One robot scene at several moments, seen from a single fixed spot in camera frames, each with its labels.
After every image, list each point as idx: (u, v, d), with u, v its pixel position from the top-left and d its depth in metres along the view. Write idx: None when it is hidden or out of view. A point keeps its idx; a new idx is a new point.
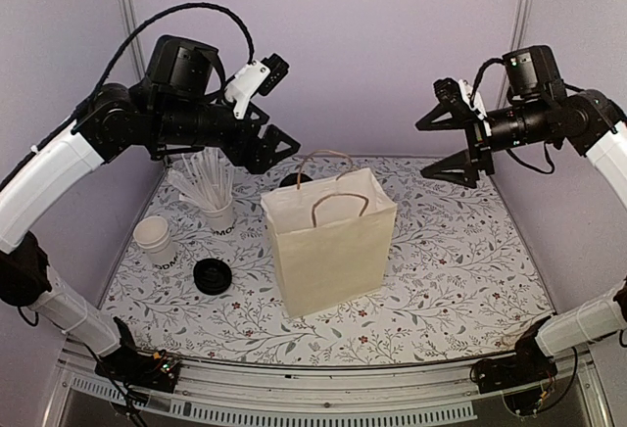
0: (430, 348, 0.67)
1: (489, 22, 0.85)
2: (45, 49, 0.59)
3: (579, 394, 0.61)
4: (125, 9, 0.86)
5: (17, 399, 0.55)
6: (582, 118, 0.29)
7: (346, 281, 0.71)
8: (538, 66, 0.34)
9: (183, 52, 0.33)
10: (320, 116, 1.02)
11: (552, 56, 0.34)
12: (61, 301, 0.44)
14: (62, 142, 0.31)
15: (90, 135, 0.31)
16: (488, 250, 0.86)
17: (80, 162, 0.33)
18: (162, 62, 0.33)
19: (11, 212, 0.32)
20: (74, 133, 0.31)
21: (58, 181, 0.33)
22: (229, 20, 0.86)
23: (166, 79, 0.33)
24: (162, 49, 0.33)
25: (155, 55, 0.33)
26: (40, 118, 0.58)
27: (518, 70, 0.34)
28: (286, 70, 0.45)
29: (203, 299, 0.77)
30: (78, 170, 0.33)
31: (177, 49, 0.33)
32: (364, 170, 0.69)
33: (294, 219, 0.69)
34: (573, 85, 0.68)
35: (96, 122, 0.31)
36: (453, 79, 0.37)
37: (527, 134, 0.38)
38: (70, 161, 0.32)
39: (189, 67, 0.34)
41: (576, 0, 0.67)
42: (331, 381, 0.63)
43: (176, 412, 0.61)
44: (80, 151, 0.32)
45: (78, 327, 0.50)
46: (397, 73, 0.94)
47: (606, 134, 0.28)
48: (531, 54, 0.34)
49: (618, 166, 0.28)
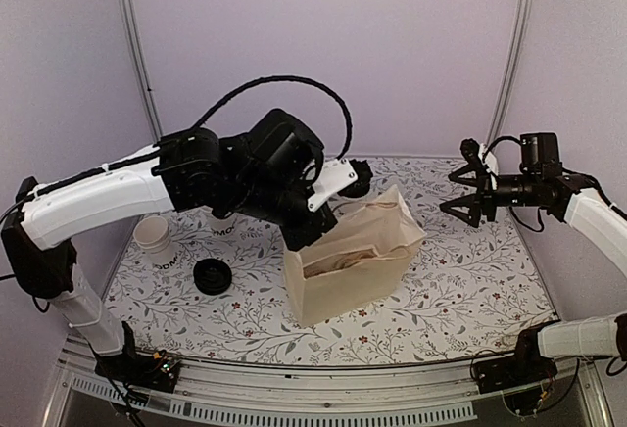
0: (430, 348, 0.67)
1: (489, 21, 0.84)
2: (45, 49, 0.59)
3: (579, 395, 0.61)
4: (125, 10, 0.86)
5: (16, 400, 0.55)
6: (554, 195, 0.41)
7: (361, 294, 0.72)
8: (541, 148, 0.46)
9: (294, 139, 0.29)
10: (320, 116, 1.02)
11: (555, 144, 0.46)
12: (81, 302, 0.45)
14: (137, 176, 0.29)
15: (174, 183, 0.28)
16: (488, 250, 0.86)
17: (149, 201, 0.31)
18: (270, 137, 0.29)
19: (68, 215, 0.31)
20: (155, 175, 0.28)
21: (120, 210, 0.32)
22: (229, 21, 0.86)
23: (265, 157, 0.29)
24: (274, 127, 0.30)
25: (266, 129, 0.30)
26: (39, 119, 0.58)
27: (526, 147, 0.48)
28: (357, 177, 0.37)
29: (203, 299, 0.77)
30: (143, 207, 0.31)
31: (289, 132, 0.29)
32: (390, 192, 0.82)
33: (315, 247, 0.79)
34: (575, 84, 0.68)
35: (182, 173, 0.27)
36: (476, 143, 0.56)
37: (524, 197, 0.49)
38: (138, 195, 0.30)
39: (295, 153, 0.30)
41: (576, 1, 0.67)
42: (331, 381, 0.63)
43: (177, 411, 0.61)
44: (154, 192, 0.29)
45: (84, 326, 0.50)
46: (397, 74, 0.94)
47: (572, 195, 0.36)
48: (538, 139, 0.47)
49: (590, 220, 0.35)
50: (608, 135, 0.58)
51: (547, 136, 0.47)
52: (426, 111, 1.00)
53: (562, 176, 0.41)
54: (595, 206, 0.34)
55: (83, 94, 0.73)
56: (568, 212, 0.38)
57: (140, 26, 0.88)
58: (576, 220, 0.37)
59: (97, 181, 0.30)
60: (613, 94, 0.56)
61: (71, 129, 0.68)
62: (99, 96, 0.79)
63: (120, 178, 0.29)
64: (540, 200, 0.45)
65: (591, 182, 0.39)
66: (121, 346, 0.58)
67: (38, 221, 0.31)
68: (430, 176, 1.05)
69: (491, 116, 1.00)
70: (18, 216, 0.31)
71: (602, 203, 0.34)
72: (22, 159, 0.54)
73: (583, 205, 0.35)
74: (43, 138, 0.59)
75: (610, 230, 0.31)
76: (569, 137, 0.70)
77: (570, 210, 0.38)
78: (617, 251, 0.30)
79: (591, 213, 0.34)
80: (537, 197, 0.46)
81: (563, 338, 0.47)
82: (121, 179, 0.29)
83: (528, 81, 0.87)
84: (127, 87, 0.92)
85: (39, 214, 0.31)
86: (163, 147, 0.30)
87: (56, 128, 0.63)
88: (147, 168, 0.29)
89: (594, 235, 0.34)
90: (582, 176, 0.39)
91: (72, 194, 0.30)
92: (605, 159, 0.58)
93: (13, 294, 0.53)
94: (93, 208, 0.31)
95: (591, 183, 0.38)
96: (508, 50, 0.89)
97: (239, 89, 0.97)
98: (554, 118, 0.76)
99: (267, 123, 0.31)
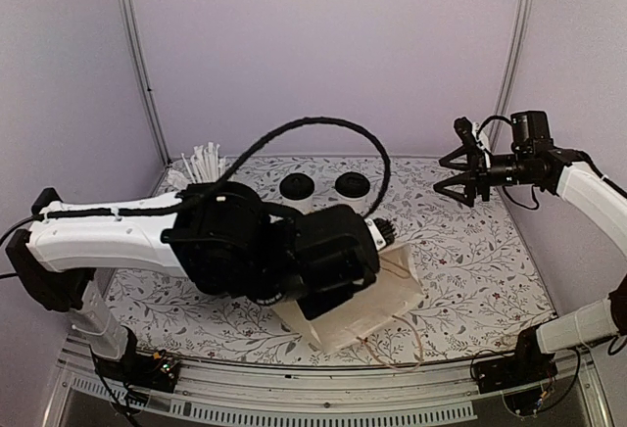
0: (430, 348, 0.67)
1: (489, 21, 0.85)
2: (45, 46, 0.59)
3: (579, 394, 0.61)
4: (125, 8, 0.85)
5: (16, 400, 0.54)
6: (545, 168, 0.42)
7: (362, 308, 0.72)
8: (531, 125, 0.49)
9: (350, 252, 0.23)
10: (320, 116, 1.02)
11: (546, 126, 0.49)
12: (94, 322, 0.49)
14: (146, 236, 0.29)
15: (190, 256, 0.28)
16: (488, 250, 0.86)
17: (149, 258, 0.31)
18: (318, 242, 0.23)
19: (74, 249, 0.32)
20: (161, 242, 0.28)
21: (122, 254, 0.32)
22: (229, 20, 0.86)
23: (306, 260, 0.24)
24: (329, 228, 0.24)
25: (323, 223, 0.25)
26: (39, 118, 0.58)
27: (518, 125, 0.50)
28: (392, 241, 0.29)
29: (203, 300, 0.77)
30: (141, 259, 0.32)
31: (345, 245, 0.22)
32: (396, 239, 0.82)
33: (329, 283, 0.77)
34: (576, 83, 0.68)
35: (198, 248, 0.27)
36: (468, 122, 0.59)
37: (518, 175, 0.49)
38: (141, 251, 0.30)
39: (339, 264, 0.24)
41: (575, 0, 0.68)
42: (330, 380, 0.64)
43: (176, 411, 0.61)
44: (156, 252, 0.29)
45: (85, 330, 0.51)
46: (397, 74, 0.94)
47: (562, 167, 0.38)
48: (528, 118, 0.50)
49: (581, 192, 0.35)
50: (608, 133, 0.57)
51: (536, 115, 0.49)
52: (426, 110, 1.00)
53: (554, 151, 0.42)
54: (586, 177, 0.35)
55: (82, 92, 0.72)
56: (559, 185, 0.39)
57: (141, 26, 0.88)
58: (566, 193, 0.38)
59: (103, 227, 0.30)
60: (613, 92, 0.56)
61: (70, 127, 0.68)
62: (99, 95, 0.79)
63: (129, 232, 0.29)
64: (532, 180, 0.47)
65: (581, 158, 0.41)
66: (121, 353, 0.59)
67: (46, 247, 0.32)
68: (430, 176, 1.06)
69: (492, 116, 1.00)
70: (23, 237, 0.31)
71: (594, 175, 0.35)
72: (22, 158, 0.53)
73: (574, 176, 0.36)
74: (42, 135, 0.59)
75: (604, 202, 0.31)
76: (569, 136, 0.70)
77: (562, 182, 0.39)
78: (609, 221, 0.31)
79: (583, 184, 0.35)
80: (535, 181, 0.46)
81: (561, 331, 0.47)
82: (127, 231, 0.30)
83: (527, 81, 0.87)
84: (127, 87, 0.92)
85: (44, 241, 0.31)
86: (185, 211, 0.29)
87: (56, 126, 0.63)
88: (155, 229, 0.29)
89: (588, 208, 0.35)
90: (575, 152, 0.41)
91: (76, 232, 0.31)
92: (605, 158, 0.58)
93: (13, 294, 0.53)
94: (92, 248, 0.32)
95: (582, 158, 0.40)
96: (508, 50, 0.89)
97: (239, 89, 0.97)
98: (554, 118, 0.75)
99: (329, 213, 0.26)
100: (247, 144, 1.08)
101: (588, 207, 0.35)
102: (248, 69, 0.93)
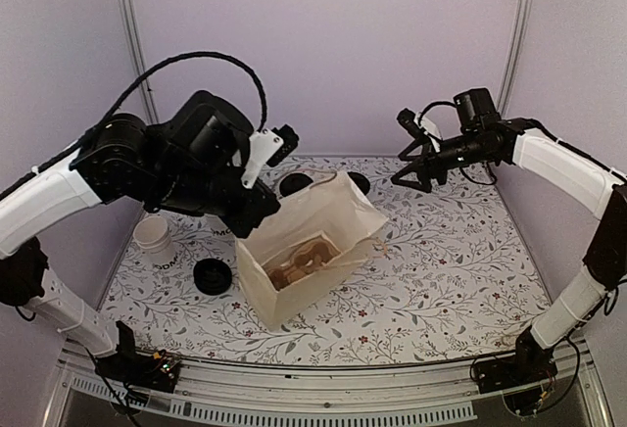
0: (430, 348, 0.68)
1: (489, 21, 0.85)
2: (45, 46, 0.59)
3: (579, 394, 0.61)
4: (125, 8, 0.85)
5: (15, 400, 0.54)
6: (499, 140, 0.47)
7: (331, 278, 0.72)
8: (471, 103, 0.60)
9: (216, 122, 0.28)
10: (321, 116, 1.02)
11: (486, 100, 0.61)
12: (74, 317, 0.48)
14: (58, 170, 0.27)
15: (92, 175, 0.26)
16: (488, 250, 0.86)
17: (77, 198, 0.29)
18: (187, 123, 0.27)
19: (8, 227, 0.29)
20: (71, 168, 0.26)
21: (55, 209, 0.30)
22: (229, 20, 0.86)
23: (185, 144, 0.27)
24: (191, 111, 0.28)
25: (185, 112, 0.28)
26: (39, 118, 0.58)
27: (462, 106, 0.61)
28: (298, 141, 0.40)
29: (203, 299, 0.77)
30: (72, 205, 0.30)
31: (209, 117, 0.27)
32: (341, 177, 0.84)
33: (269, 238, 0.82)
34: (577, 83, 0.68)
35: (94, 164, 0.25)
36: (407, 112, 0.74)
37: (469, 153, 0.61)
38: (64, 192, 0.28)
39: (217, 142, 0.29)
41: (575, 0, 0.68)
42: (330, 381, 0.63)
43: (176, 411, 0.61)
44: (76, 188, 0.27)
45: (72, 329, 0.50)
46: (397, 74, 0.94)
47: (518, 136, 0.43)
48: (469, 95, 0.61)
49: (537, 157, 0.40)
50: (607, 133, 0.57)
51: (477, 92, 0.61)
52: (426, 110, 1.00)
53: (505, 122, 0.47)
54: (542, 143, 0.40)
55: (82, 92, 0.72)
56: (514, 155, 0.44)
57: (140, 25, 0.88)
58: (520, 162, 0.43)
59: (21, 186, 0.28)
60: (613, 91, 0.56)
61: (70, 127, 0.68)
62: (99, 95, 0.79)
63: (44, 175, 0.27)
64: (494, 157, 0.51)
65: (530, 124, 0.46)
66: (116, 345, 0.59)
67: None
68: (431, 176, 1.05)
69: None
70: None
71: (548, 140, 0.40)
72: (22, 159, 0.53)
73: (529, 144, 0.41)
74: (42, 136, 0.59)
75: (563, 164, 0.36)
76: (570, 136, 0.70)
77: (518, 151, 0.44)
78: (572, 183, 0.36)
79: (538, 149, 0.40)
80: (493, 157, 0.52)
81: (554, 316, 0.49)
82: (44, 178, 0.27)
83: (528, 80, 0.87)
84: (126, 87, 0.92)
85: None
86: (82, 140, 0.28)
87: (56, 125, 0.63)
88: (65, 165, 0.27)
89: (547, 171, 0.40)
90: (525, 120, 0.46)
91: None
92: (605, 158, 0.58)
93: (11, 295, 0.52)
94: (23, 216, 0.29)
95: (530, 124, 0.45)
96: (508, 50, 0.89)
97: (238, 88, 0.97)
98: (555, 118, 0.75)
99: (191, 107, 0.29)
100: None
101: (547, 170, 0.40)
102: (248, 70, 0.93)
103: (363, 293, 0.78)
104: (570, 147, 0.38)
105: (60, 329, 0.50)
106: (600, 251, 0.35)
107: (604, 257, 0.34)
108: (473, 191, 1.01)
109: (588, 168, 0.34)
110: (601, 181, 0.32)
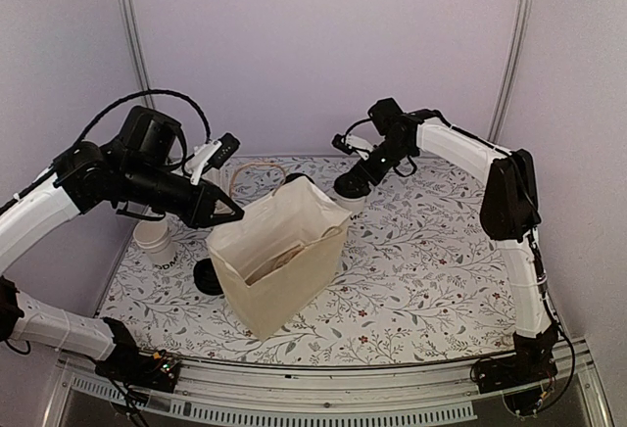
0: (430, 348, 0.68)
1: (489, 21, 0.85)
2: (45, 48, 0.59)
3: (579, 394, 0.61)
4: (125, 9, 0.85)
5: (17, 401, 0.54)
6: (403, 129, 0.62)
7: (306, 285, 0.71)
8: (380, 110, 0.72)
9: (156, 123, 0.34)
10: (321, 116, 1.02)
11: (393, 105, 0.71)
12: (62, 326, 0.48)
14: (44, 191, 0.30)
15: (73, 189, 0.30)
16: (488, 250, 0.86)
17: (61, 212, 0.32)
18: (135, 129, 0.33)
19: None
20: (57, 186, 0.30)
21: (38, 228, 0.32)
22: (229, 20, 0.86)
23: (136, 146, 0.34)
24: (134, 118, 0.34)
25: (129, 123, 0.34)
26: (39, 120, 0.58)
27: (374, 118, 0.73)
28: (238, 144, 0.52)
29: (203, 299, 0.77)
30: (54, 220, 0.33)
31: (149, 120, 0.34)
32: (302, 179, 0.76)
33: (241, 247, 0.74)
34: (577, 83, 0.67)
35: (77, 178, 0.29)
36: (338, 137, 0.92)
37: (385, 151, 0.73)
38: (48, 211, 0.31)
39: (161, 143, 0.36)
41: (575, 1, 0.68)
42: (330, 381, 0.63)
43: (176, 411, 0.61)
44: (61, 203, 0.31)
45: (65, 340, 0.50)
46: (398, 74, 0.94)
47: (418, 125, 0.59)
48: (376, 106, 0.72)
49: (433, 139, 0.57)
50: (606, 133, 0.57)
51: (382, 101, 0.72)
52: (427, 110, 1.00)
53: (409, 117, 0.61)
54: (440, 129, 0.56)
55: (81, 92, 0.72)
56: (419, 140, 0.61)
57: (140, 26, 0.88)
58: (425, 144, 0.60)
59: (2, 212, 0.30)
60: (611, 91, 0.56)
61: (70, 128, 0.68)
62: (98, 95, 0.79)
63: (28, 198, 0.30)
64: (412, 146, 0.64)
65: (433, 116, 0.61)
66: (114, 343, 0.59)
67: None
68: (431, 176, 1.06)
69: (492, 115, 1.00)
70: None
71: (445, 128, 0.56)
72: (23, 159, 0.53)
73: (428, 131, 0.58)
74: (42, 137, 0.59)
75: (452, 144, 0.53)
76: (570, 136, 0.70)
77: (420, 137, 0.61)
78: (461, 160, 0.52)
79: (435, 135, 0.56)
80: (412, 149, 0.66)
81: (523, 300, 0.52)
82: (30, 200, 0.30)
83: (528, 80, 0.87)
84: (127, 88, 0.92)
85: None
86: (57, 166, 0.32)
87: (56, 126, 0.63)
88: (50, 183, 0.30)
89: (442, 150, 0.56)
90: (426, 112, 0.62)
91: None
92: (604, 158, 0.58)
93: None
94: (9, 240, 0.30)
95: (431, 116, 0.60)
96: (508, 49, 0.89)
97: (238, 88, 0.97)
98: (556, 118, 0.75)
99: (129, 121, 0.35)
100: (247, 143, 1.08)
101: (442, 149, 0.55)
102: (248, 70, 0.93)
103: (362, 293, 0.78)
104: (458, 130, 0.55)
105: (58, 346, 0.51)
106: (490, 213, 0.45)
107: (494, 214, 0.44)
108: (473, 191, 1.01)
109: (475, 148, 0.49)
110: (483, 157, 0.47)
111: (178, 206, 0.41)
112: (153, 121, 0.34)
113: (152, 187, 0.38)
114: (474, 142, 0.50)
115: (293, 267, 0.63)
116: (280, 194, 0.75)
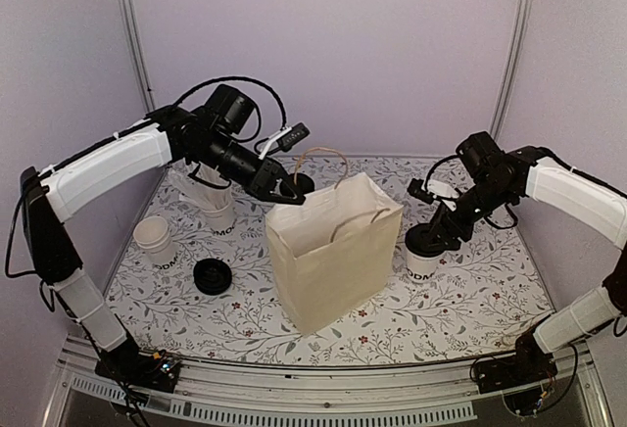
0: (430, 347, 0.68)
1: (489, 21, 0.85)
2: (46, 48, 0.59)
3: (579, 395, 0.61)
4: (125, 7, 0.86)
5: (17, 399, 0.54)
6: (509, 171, 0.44)
7: (355, 282, 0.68)
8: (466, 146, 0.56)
9: (242, 99, 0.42)
10: (320, 116, 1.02)
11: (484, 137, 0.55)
12: (97, 300, 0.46)
14: (148, 135, 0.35)
15: (172, 138, 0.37)
16: (488, 250, 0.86)
17: (153, 158, 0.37)
18: (226, 100, 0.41)
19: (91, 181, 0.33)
20: (161, 132, 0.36)
21: (128, 168, 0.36)
22: (230, 21, 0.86)
23: (224, 114, 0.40)
24: (226, 92, 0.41)
25: (218, 96, 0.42)
26: (40, 118, 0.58)
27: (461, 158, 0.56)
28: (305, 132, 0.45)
29: (203, 300, 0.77)
30: (144, 165, 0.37)
31: (237, 94, 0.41)
32: (361, 176, 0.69)
33: (300, 235, 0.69)
34: (576, 83, 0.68)
35: (179, 130, 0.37)
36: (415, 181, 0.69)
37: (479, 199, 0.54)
38: (145, 152, 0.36)
39: (243, 114, 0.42)
41: (573, 2, 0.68)
42: (330, 381, 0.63)
43: (177, 411, 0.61)
44: (160, 147, 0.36)
45: (91, 316, 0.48)
46: (398, 75, 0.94)
47: (530, 167, 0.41)
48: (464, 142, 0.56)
49: (544, 185, 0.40)
50: (607, 132, 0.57)
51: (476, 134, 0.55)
52: (427, 110, 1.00)
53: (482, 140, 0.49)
54: (554, 172, 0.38)
55: (81, 91, 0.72)
56: (528, 185, 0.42)
57: (140, 25, 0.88)
58: (539, 193, 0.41)
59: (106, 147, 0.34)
60: (611, 91, 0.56)
61: (70, 126, 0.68)
62: (98, 94, 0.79)
63: (133, 138, 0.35)
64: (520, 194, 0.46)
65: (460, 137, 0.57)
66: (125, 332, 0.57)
67: (60, 189, 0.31)
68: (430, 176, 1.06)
69: (492, 115, 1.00)
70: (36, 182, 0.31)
71: (563, 169, 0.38)
72: (23, 158, 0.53)
73: (544, 174, 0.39)
74: (42, 136, 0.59)
75: (577, 192, 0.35)
76: (569, 136, 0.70)
77: (532, 183, 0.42)
78: (588, 212, 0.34)
79: (548, 178, 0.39)
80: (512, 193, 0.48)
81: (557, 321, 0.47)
82: (132, 140, 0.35)
83: (528, 81, 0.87)
84: (126, 87, 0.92)
85: (60, 183, 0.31)
86: (154, 118, 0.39)
87: (57, 124, 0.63)
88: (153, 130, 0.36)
89: (560, 200, 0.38)
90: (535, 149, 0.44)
91: (85, 162, 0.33)
92: (604, 158, 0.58)
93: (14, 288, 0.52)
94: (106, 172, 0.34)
95: (541, 153, 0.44)
96: (508, 49, 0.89)
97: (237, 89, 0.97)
98: (556, 117, 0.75)
99: (217, 94, 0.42)
100: None
101: (559, 198, 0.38)
102: (248, 70, 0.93)
103: None
104: (584, 175, 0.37)
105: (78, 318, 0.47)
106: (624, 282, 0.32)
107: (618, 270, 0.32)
108: None
109: (606, 197, 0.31)
110: (616, 207, 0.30)
111: (241, 176, 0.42)
112: (239, 96, 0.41)
113: (220, 154, 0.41)
114: (604, 190, 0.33)
115: (340, 257, 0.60)
116: (342, 188, 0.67)
